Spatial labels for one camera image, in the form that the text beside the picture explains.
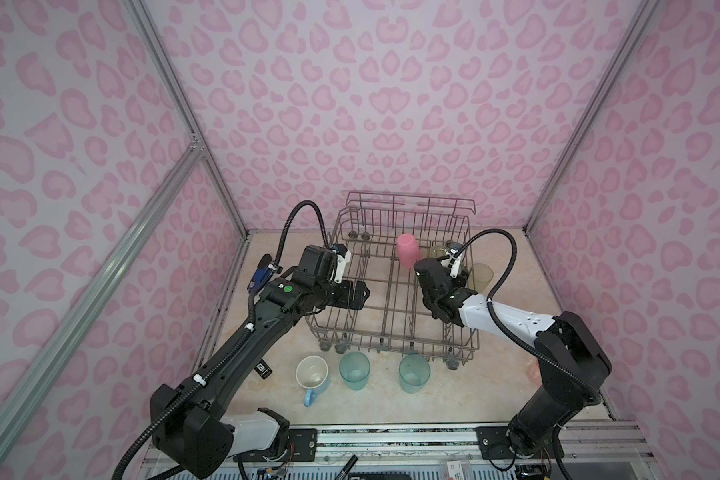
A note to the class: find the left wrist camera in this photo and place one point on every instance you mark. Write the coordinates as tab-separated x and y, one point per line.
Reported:
343	258

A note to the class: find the light pink translucent cup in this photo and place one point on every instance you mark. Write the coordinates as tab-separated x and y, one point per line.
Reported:
533	373

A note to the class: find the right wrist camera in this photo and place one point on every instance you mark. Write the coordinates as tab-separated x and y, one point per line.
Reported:
453	263

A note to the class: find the grey wire dish rack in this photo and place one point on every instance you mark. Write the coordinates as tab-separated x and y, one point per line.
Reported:
394	318

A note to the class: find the yellow-green translucent cup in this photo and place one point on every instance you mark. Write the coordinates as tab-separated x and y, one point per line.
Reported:
439	251

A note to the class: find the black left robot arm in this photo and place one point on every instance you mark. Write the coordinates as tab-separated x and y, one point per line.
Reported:
188	421

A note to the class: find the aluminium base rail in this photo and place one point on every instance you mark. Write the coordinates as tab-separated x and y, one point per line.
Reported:
589	449

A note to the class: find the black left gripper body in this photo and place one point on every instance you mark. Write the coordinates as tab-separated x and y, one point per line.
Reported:
341	294

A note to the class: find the blue stapler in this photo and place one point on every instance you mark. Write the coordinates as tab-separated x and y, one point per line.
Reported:
262	274

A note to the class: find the olive translucent cup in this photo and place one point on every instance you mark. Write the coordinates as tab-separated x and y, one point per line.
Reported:
480	277

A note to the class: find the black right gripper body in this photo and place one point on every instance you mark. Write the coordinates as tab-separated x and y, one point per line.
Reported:
459	281

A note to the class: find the teal translucent cup right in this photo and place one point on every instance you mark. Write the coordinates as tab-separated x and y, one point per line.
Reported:
414	372

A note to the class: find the pink plastic cup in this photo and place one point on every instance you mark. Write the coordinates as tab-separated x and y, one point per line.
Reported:
408	250

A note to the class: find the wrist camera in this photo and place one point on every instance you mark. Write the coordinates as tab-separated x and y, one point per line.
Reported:
343	258
453	263

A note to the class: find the black marker pen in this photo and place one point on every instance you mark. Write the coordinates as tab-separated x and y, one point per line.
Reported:
345	471

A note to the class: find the teal translucent cup left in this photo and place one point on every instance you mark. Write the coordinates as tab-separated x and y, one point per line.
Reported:
355	369

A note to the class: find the white blue ceramic mug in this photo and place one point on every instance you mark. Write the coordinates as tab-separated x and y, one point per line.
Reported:
313	376

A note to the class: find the teal translucent cup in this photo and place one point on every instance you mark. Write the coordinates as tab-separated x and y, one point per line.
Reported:
355	369
414	372

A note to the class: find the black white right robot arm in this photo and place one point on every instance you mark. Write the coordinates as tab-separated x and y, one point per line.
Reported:
572	364

